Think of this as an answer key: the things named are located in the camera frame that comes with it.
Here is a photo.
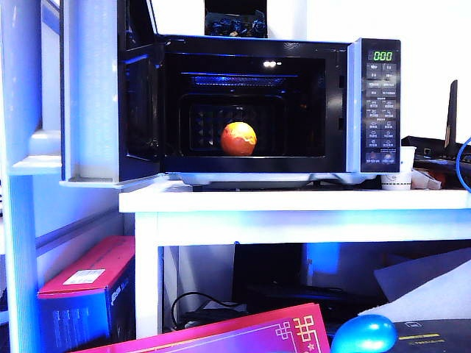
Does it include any orange fruit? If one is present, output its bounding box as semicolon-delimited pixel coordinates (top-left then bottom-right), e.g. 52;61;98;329
220;121;258;156

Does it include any grey-framed partition panel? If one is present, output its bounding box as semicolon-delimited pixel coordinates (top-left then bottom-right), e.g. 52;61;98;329
0;0;124;353

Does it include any blue cable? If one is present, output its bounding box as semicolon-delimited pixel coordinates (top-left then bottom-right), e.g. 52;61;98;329
455;135;471;193

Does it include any black paper shredder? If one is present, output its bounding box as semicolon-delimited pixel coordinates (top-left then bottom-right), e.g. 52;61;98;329
388;318;471;353

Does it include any white Midea microwave body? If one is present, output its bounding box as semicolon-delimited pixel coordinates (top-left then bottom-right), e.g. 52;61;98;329
156;34;402;192

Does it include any black router with antenna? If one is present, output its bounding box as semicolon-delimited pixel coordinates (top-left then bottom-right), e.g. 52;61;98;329
400;79;471;174

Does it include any white patterned paper cup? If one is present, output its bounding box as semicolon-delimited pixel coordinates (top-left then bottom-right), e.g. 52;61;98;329
380;145;418;191

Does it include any white table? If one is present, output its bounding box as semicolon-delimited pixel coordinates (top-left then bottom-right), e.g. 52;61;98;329
118;182;471;340

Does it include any crumpled paper packaging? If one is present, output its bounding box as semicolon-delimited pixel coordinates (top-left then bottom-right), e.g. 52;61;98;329
410;167;447;190

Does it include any red and blue carton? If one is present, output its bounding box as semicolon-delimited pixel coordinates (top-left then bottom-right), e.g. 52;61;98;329
36;235;137;353

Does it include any black cable tangle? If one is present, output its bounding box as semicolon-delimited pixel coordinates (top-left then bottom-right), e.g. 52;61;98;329
171;290;251;332

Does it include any pink patterned flat box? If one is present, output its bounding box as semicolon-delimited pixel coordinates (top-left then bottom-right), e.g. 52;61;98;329
69;302;331;353

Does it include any white foam sheet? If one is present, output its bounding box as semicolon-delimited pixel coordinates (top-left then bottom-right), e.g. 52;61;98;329
357;249;471;325

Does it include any glossy blue egg-shaped object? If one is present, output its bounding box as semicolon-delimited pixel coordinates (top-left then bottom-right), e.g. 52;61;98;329
330;314;400;353

